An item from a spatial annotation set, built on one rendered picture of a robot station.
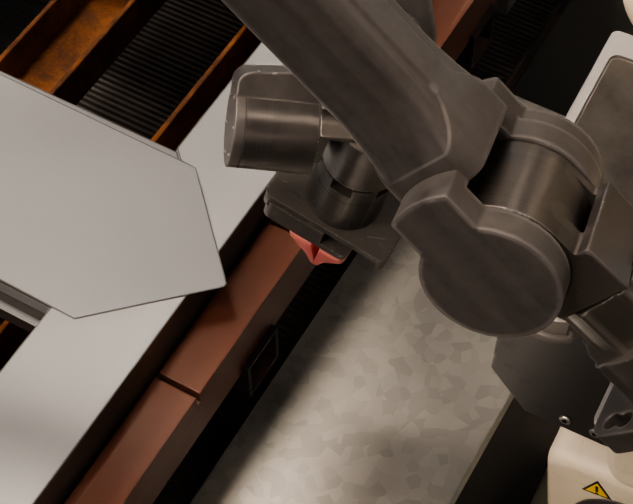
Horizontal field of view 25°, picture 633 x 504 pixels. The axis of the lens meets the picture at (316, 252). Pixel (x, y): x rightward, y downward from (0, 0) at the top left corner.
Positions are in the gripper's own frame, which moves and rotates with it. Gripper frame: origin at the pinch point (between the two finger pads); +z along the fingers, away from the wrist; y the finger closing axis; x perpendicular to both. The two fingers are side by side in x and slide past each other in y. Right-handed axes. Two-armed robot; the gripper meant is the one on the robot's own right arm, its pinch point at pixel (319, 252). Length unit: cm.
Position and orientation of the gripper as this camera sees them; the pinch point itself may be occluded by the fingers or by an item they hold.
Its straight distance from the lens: 115.2
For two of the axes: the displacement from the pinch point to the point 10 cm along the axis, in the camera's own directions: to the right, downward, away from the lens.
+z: -2.0, 4.6, 8.7
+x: 4.7, -7.3, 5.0
